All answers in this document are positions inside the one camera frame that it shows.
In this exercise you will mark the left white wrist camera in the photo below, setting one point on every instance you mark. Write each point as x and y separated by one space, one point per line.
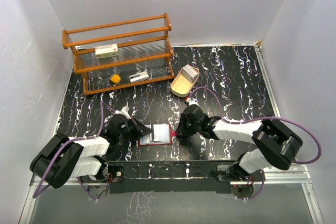
125 111

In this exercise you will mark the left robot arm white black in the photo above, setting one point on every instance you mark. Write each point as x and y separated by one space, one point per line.
65 157

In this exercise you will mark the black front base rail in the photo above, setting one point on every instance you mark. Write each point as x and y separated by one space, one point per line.
167 176

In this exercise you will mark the white red box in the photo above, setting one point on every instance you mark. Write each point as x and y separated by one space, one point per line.
106 51

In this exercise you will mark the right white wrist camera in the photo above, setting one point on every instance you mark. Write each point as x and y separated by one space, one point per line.
191 101

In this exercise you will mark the beige oval tray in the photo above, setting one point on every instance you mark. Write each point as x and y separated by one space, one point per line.
181 87

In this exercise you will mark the yellow square object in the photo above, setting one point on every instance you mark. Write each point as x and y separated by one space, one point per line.
115 79

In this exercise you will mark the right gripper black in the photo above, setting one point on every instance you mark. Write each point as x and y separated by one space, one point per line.
181 130

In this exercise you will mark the red leather card holder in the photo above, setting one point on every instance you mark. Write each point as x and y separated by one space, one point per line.
161 135

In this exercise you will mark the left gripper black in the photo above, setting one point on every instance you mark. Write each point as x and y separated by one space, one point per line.
140 129

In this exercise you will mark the white stapler-like object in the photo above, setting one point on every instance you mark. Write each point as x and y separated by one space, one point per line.
138 77

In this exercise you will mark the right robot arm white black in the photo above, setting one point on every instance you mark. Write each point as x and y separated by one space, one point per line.
277 145

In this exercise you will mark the wooden shelf rack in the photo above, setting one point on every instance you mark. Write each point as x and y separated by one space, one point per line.
143 45

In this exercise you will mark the stack of credit cards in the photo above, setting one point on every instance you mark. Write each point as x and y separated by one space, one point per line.
189 73

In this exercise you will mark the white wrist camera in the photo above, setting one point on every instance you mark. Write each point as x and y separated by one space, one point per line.
191 101
125 111

